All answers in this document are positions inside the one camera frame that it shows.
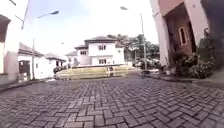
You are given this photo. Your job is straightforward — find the white house with dark roof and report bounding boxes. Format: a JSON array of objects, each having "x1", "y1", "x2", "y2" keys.
[{"x1": 73, "y1": 35, "x2": 126, "y2": 67}]

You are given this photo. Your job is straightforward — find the row of trees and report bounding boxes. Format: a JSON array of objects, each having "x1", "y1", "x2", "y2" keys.
[{"x1": 106, "y1": 33, "x2": 161, "y2": 63}]

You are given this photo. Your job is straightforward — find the street lamp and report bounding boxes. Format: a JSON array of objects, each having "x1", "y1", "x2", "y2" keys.
[
  {"x1": 119, "y1": 5, "x2": 148, "y2": 74},
  {"x1": 31, "y1": 9, "x2": 60, "y2": 81}
]

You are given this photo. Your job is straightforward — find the grey brick paved road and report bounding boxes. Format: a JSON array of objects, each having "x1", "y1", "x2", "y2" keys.
[{"x1": 0, "y1": 74, "x2": 224, "y2": 128}]

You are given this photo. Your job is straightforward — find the small white house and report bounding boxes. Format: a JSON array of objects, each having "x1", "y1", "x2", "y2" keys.
[{"x1": 64, "y1": 50, "x2": 80, "y2": 68}]

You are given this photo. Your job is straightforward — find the kerb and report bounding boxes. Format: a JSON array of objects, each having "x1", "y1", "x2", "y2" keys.
[
  {"x1": 141, "y1": 71, "x2": 224, "y2": 90},
  {"x1": 0, "y1": 78, "x2": 56, "y2": 93}
]

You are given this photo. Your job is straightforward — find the low white house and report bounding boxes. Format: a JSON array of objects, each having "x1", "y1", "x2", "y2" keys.
[{"x1": 17, "y1": 42, "x2": 68, "y2": 81}]

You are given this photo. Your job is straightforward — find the pale and brown building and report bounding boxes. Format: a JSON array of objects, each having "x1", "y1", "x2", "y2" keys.
[{"x1": 149, "y1": 0, "x2": 224, "y2": 73}]

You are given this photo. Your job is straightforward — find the bushes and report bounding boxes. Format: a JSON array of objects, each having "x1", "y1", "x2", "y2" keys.
[{"x1": 173, "y1": 28, "x2": 224, "y2": 80}]

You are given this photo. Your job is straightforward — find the white building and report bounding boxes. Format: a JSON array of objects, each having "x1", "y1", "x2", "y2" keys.
[{"x1": 0, "y1": 0, "x2": 30, "y2": 85}]

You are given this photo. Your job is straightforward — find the low yellow wall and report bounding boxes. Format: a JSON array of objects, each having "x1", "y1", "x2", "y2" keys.
[{"x1": 54, "y1": 64, "x2": 140, "y2": 81}]

